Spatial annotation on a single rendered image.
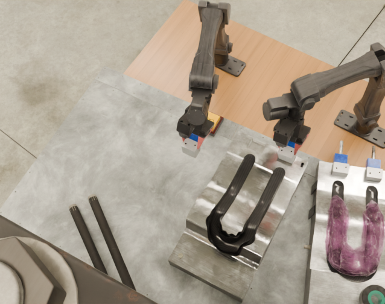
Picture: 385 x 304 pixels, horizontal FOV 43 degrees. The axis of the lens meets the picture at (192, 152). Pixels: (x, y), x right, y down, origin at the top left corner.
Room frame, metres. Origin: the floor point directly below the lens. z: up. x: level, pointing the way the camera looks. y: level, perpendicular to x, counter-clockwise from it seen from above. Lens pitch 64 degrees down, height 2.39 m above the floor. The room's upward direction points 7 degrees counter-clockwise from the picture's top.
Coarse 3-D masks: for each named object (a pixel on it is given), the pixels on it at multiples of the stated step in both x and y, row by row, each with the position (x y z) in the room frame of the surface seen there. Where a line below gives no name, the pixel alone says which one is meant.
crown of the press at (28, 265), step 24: (0, 216) 0.15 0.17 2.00; (0, 240) 0.11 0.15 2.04; (24, 240) 0.12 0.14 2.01; (0, 264) 0.09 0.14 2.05; (24, 264) 0.09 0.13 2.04; (48, 264) 0.10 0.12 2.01; (72, 264) 0.10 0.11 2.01; (0, 288) 0.08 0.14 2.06; (24, 288) 0.08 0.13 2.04; (48, 288) 0.08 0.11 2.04; (72, 288) 0.08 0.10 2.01; (96, 288) 0.08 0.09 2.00; (120, 288) 0.08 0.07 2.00
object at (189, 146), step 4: (192, 136) 0.75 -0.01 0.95; (196, 136) 0.75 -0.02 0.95; (188, 140) 0.74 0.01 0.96; (192, 140) 0.73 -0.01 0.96; (196, 140) 0.74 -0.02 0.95; (184, 144) 0.72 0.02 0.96; (188, 144) 0.72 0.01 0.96; (192, 144) 0.72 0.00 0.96; (196, 144) 0.72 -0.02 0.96; (184, 148) 0.71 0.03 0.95; (188, 148) 0.71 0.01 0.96; (192, 148) 0.70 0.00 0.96; (196, 148) 0.70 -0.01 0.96; (184, 152) 0.72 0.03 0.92; (188, 152) 0.71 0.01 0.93; (192, 152) 0.69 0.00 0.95; (196, 152) 0.70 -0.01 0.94; (192, 156) 0.70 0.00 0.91; (196, 156) 0.70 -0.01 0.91
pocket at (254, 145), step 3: (252, 141) 0.75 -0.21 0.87; (255, 141) 0.74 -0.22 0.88; (249, 144) 0.73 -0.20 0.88; (252, 144) 0.74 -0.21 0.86; (255, 144) 0.74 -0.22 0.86; (258, 144) 0.73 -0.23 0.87; (261, 144) 0.73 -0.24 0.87; (264, 144) 0.73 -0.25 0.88; (249, 147) 0.73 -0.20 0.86; (252, 147) 0.73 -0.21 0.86; (255, 147) 0.72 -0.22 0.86; (258, 147) 0.72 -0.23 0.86; (261, 147) 0.72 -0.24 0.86; (264, 147) 0.72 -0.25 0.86; (255, 150) 0.71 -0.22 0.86; (258, 150) 0.71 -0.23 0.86; (261, 150) 0.71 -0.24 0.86; (261, 153) 0.70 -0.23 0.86
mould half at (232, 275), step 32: (224, 160) 0.68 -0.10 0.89; (256, 160) 0.66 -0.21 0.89; (224, 192) 0.56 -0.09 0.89; (256, 192) 0.55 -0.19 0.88; (288, 192) 0.54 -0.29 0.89; (192, 224) 0.46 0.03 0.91; (224, 224) 0.44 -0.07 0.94; (192, 256) 0.38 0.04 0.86; (224, 256) 0.36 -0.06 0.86; (256, 256) 0.34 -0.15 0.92; (224, 288) 0.27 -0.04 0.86
